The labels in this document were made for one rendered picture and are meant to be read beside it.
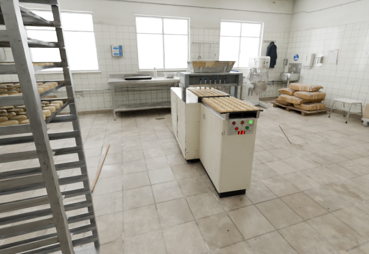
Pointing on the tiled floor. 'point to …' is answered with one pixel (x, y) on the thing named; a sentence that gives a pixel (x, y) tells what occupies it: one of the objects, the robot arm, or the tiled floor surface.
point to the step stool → (348, 108)
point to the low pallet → (300, 109)
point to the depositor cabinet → (186, 124)
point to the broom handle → (99, 169)
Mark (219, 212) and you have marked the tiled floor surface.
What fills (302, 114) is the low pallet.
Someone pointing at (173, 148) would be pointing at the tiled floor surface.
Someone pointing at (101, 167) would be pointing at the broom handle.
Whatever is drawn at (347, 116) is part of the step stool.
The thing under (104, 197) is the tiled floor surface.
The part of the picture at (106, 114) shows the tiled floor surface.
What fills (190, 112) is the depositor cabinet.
